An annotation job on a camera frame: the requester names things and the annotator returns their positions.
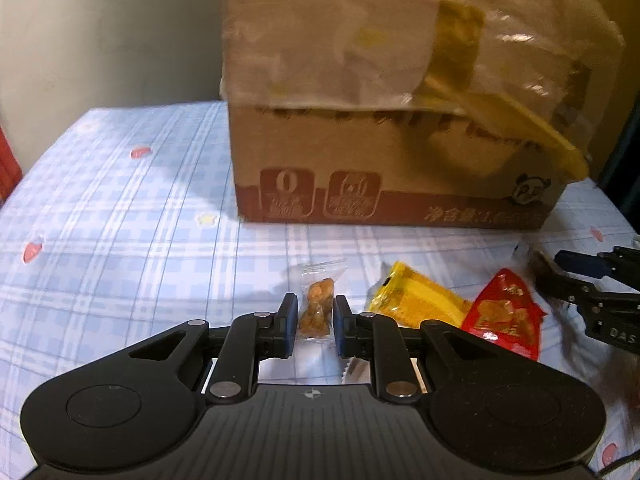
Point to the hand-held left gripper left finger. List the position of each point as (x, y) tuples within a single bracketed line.
[(289, 330)]

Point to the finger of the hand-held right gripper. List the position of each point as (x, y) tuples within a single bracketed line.
[(557, 282), (575, 261)]

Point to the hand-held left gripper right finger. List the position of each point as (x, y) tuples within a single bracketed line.
[(341, 330)]

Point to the clear brown snack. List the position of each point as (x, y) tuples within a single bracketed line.
[(315, 305)]

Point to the small clear snack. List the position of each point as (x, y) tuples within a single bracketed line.
[(531, 257)]

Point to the brown cardboard box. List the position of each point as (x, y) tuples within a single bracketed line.
[(380, 150)]

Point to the red foil snack packet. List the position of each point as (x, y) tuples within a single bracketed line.
[(505, 315)]

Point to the yellow snack packet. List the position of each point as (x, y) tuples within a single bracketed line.
[(420, 300)]

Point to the dark furniture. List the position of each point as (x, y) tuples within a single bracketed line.
[(622, 125)]

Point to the blue plaid tablecloth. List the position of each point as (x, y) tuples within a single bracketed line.
[(125, 235)]

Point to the red printed curtain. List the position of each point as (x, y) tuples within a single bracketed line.
[(7, 165)]

